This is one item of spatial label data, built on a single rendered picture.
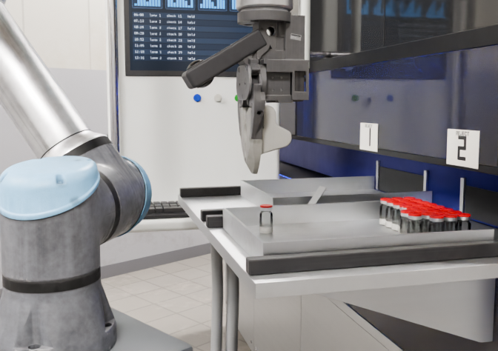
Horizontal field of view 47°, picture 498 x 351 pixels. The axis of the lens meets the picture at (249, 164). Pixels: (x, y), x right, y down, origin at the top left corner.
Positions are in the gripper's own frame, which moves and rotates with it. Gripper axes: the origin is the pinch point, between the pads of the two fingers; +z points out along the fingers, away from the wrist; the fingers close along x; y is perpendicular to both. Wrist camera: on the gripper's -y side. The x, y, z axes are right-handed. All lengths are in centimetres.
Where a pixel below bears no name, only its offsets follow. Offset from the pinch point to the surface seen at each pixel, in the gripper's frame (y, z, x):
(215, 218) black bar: -0.6, 11.4, 20.7
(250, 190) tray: 12.0, 10.8, 45.6
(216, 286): 15, 50, 100
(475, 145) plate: 37.9, -1.6, 4.0
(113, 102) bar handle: -16, -8, 84
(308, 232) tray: 13.4, 12.9, 12.8
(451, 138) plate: 37.9, -2.4, 10.4
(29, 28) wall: -56, -50, 270
